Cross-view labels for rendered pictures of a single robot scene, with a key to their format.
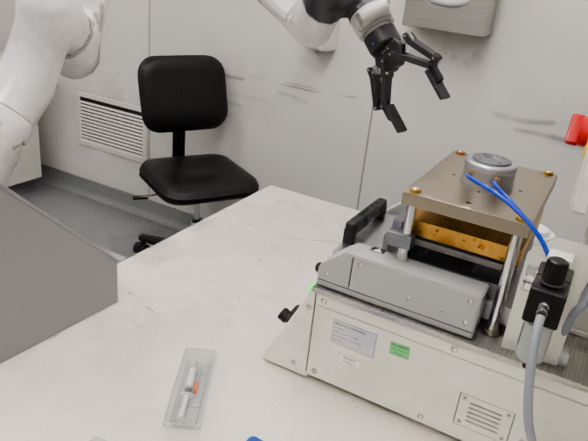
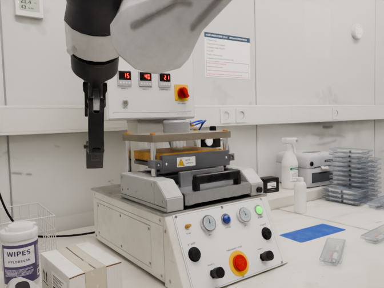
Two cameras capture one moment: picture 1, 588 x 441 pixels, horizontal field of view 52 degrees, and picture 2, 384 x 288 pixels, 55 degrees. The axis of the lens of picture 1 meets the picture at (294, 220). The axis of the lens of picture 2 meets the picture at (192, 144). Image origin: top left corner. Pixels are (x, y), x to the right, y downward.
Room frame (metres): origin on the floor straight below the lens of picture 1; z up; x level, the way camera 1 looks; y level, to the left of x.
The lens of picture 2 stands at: (1.87, 0.26, 1.15)
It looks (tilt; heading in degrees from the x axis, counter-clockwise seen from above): 4 degrees down; 208
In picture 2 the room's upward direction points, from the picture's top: 2 degrees counter-clockwise
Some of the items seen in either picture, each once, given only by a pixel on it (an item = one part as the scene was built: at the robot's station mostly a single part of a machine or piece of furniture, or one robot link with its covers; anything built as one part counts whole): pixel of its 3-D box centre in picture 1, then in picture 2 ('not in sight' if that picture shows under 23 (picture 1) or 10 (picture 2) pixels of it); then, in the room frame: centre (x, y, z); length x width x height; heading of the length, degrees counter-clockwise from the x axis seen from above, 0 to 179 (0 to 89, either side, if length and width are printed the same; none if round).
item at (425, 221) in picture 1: (478, 209); (179, 146); (0.90, -0.29, 1.07); 0.22 x 0.17 x 0.10; 153
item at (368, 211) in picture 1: (366, 220); (217, 179); (0.99, -0.13, 0.99); 0.15 x 0.02 x 0.04; 153
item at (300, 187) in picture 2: not in sight; (300, 195); (0.31, -0.05, 0.82); 0.05 x 0.05 x 0.14
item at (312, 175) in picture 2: not in sight; (304, 167); (-0.12, -0.12, 0.88); 0.25 x 0.20 x 0.17; 58
